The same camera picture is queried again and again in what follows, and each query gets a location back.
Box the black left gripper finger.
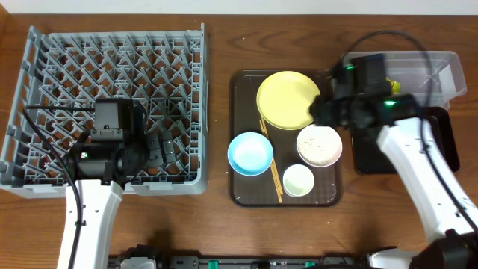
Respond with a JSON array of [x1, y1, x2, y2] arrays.
[[146, 133, 164, 168], [161, 131, 176, 164]]

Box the green orange snack wrapper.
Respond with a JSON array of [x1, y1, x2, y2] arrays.
[[386, 78, 401, 94]]

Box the pink bowl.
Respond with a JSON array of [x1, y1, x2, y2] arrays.
[[296, 125, 343, 167]]

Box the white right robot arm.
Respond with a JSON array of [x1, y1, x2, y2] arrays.
[[310, 63, 477, 268]]

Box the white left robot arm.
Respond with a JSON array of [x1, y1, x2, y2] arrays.
[[58, 129, 176, 268]]

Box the black waste tray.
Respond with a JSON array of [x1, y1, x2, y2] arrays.
[[350, 107, 460, 174]]

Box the grey dishwasher rack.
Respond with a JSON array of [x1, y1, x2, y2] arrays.
[[1, 28, 208, 198]]

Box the cooked rice leftovers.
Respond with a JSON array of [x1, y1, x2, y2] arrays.
[[298, 138, 336, 166]]

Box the yellow plate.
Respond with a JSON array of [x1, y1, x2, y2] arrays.
[[256, 71, 320, 130]]

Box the blue bowl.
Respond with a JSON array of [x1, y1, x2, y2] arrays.
[[227, 132, 274, 177]]

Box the clear plastic bin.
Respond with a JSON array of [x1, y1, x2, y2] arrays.
[[339, 51, 466, 108]]

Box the wooden chopstick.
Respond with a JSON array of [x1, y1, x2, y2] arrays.
[[261, 117, 285, 197], [259, 119, 284, 204]]

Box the dark brown serving tray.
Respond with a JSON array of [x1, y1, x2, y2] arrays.
[[229, 69, 343, 208]]

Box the small pale green bowl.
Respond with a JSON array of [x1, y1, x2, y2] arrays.
[[282, 164, 314, 197]]

